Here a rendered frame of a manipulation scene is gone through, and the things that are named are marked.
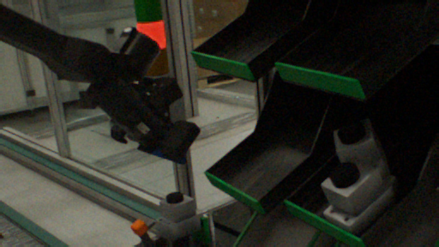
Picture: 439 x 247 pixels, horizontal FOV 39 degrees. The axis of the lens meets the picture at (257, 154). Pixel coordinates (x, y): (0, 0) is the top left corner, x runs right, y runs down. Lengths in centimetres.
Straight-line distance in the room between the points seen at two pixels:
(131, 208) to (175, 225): 38
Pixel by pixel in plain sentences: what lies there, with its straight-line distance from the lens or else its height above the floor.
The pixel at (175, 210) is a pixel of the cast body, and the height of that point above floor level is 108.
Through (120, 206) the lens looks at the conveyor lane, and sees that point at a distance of 145.
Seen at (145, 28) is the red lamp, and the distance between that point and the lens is 118.
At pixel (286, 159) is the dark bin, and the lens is 79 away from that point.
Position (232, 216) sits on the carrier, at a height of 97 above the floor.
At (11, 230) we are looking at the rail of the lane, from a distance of 139.
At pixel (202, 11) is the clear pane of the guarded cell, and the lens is 256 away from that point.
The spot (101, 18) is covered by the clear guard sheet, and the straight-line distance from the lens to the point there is 143.
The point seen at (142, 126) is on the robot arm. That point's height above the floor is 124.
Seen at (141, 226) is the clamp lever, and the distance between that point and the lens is 102.
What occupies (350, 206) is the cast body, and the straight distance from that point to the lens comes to 62.
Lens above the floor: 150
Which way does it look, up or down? 20 degrees down
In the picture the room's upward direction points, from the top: 5 degrees counter-clockwise
